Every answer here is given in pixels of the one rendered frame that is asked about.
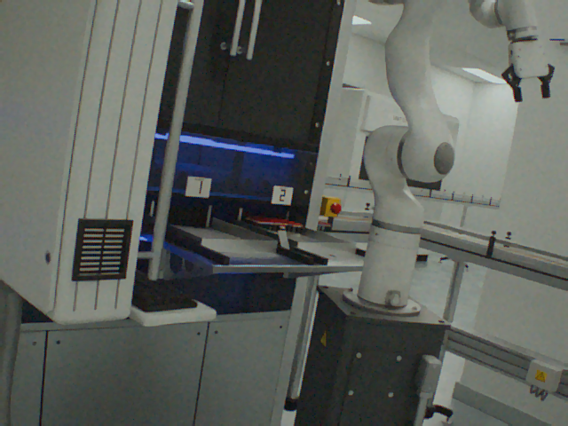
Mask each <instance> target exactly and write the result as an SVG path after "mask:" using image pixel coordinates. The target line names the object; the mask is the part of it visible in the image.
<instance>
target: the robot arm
mask: <svg viewBox="0 0 568 426"><path fill-rule="evenodd" d="M368 1H369V2H370V3H372V4H377V5H394V4H404V10H403V13H402V15H401V18H400V20H399V22H398V24H397V25H396V27H395V28H393V30H392V31H391V32H390V34H389V36H388V38H387V41H386V44H385V64H386V75H387V81H388V85H389V89H390V93H391V96H392V97H393V98H394V100H395V101H396V103H397V104H398V106H399V107H400V109H401V110H402V112H403V114H404V116H405V118H406V121H407V124H408V127H407V126H398V125H385V126H382V127H379V128H377V129H375V130H374V131H373V132H372V133H371V134H370V135H369V137H368V139H367V142H366V144H365V147H364V153H363V159H364V165H365V169H366V172H367V176H368V179H369V181H370V184H371V186H372V189H373V192H374V197H375V208H374V213H373V217H372V223H371V227H370V232H369V236H368V242H367V250H366V254H365V259H364V264H363V269H362V273H361V278H360V283H359V288H349V289H347V290H345V291H344V292H343V300H344V301H346V302H347V303H349V304H352V305H354V306H356V307H359V308H361V309H364V310H367V311H371V312H377V313H381V314H386V315H392V316H406V317H408V316H415V315H418V314H419V313H420V311H421V306H420V305H419V304H417V303H416V302H414V301H412V300H409V299H408V296H409V291H410V287H411V282H412V278H413V274H414V266H415V261H416V257H417V252H418V248H419V243H420V238H421V234H422V226H423V220H424V209H423V207H422V205H421V204H420V203H419V202H418V201H417V200H416V199H415V198H414V197H413V195H412V194H411V192H410V190H409V189H408V186H407V184H406V178H408V179H412V180H417V181H422V182H428V183H430V182H437V181H439V180H441V179H443V178H445V177H446V176H447V175H448V174H449V173H450V171H451V170H452V168H453V166H454V161H455V148H454V141H453V138H452V136H451V133H450V130H449V129H448V127H447V124H446V121H445V119H444V116H443V115H442V113H441V111H440V109H439V107H438V103H437V101H436V98H435V95H434V91H433V89H432V84H431V78H430V37H431V33H432V29H433V28H434V25H435V23H436V21H437V19H438V17H439V15H440V13H441V12H442V11H443V9H444V8H445V6H446V3H447V0H368ZM468 7H469V11H470V13H471V15H472V16H473V17H474V18H475V19H476V20H477V21H479V22H480V23H481V24H482V25H484V26H485V27H487V28H499V27H503V26H505V27H506V31H507V37H508V41H509V42H511V43H510V44H509V67H508V68H507V69H506V70H505V71H504V72H502V73H501V76H502V78H503V79H504V80H505V82H506V84H508V85H509V87H510V88H511V89H512V91H513V98H514V100H515V103H517V102H522V101H523V97H522V92H521V88H520V87H518V86H519V84H520V82H521V80H522V79H528V78H534V77H537V78H538V79H539V80H540V81H541V83H542V84H541V85H540V89H541V96H542V98H543V99H548V98H550V88H549V83H550V82H551V81H550V80H551V79H552V77H553V74H554V71H555V67H553V66H551V65H550V64H549V63H548V62H547V59H546V54H545V51H544V49H543V46H542V43H541V41H540V40H538V38H535V37H537V36H539V33H538V28H537V22H536V17H535V11H534V7H533V0H468ZM509 73H510V76H511V78H512V79H511V78H509Z"/></svg>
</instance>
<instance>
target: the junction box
mask: <svg viewBox="0 0 568 426"><path fill-rule="evenodd" d="M562 371H563V369H561V368H558V367H554V366H552V365H550V364H547V363H545V362H542V361H540V360H537V359H535V360H532V361H531V363H530V366H529V369H528V373H527V377H526V380H525V381H526V382H527V383H530V384H532V385H534V386H537V387H539V388H542V389H543V390H545V391H549V392H554V391H557V388H558V384H559V381H560V378H561V374H562Z"/></svg>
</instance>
